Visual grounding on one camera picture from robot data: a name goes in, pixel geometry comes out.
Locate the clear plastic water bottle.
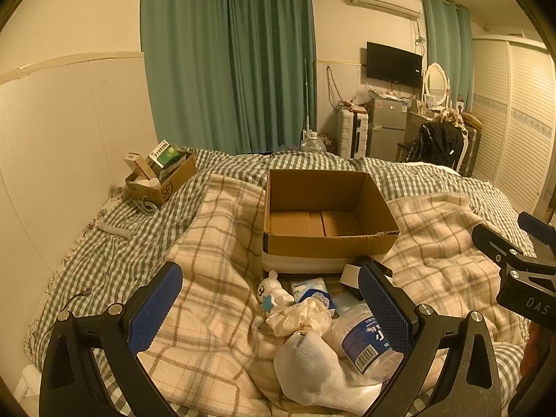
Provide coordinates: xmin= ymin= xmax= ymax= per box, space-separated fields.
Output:
xmin=332 ymin=302 xmax=403 ymax=385

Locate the white cloth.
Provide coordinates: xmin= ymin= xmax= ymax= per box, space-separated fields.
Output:
xmin=266 ymin=297 xmax=332 ymax=337

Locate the white sock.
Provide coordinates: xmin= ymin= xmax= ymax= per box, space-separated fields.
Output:
xmin=273 ymin=332 xmax=381 ymax=416

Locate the blue tissue pack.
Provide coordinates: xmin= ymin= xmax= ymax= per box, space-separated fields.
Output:
xmin=291 ymin=278 xmax=335 ymax=315

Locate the white toy figure bottle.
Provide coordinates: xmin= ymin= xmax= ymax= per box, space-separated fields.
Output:
xmin=256 ymin=270 xmax=295 ymax=315

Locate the white round lid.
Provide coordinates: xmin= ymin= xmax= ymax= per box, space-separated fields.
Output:
xmin=332 ymin=292 xmax=361 ymax=316

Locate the white tape roll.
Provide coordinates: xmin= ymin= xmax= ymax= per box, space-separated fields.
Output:
xmin=339 ymin=264 xmax=366 ymax=290

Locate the person's hand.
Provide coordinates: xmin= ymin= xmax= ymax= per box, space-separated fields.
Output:
xmin=519 ymin=321 xmax=555 ymax=377

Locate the beige plaid blanket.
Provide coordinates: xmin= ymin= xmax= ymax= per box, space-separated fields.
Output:
xmin=139 ymin=175 xmax=525 ymax=416

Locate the green gingham bed cover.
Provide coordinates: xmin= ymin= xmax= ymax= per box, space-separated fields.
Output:
xmin=23 ymin=146 xmax=537 ymax=417

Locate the black jacket on chair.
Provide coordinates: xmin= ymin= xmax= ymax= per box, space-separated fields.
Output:
xmin=406 ymin=122 xmax=464 ymax=170

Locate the small cardboard box SF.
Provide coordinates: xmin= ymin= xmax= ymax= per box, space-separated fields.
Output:
xmin=125 ymin=154 xmax=197 ymax=208

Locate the large open cardboard box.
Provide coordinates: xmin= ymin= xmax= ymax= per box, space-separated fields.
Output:
xmin=262 ymin=170 xmax=400 ymax=275

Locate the white louvered wardrobe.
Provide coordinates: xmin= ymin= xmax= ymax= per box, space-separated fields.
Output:
xmin=471 ymin=36 xmax=555 ymax=213

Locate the silver mini fridge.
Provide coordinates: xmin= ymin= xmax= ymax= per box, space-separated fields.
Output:
xmin=368 ymin=98 xmax=407 ymax=162

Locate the white oval mirror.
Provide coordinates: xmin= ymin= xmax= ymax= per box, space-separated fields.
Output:
xmin=423 ymin=62 xmax=450 ymax=107

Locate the green white medicine box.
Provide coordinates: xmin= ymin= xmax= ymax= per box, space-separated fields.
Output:
xmin=148 ymin=139 xmax=180 ymax=169

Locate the white suitcase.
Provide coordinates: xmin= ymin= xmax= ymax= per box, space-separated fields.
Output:
xmin=335 ymin=106 xmax=369 ymax=159

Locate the large water jug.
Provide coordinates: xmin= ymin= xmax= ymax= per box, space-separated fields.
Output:
xmin=300 ymin=129 xmax=326 ymax=153

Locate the green curtain right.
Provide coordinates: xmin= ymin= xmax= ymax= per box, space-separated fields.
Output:
xmin=422 ymin=0 xmax=474 ymax=109

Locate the green curtain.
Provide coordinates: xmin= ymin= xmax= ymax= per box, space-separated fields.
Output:
xmin=140 ymin=0 xmax=317 ymax=154
xmin=422 ymin=0 xmax=474 ymax=109

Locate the green curtain left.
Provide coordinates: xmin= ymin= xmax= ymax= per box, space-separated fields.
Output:
xmin=140 ymin=0 xmax=317 ymax=154

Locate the black wall television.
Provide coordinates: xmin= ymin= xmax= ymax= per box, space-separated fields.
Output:
xmin=366 ymin=41 xmax=422 ymax=89

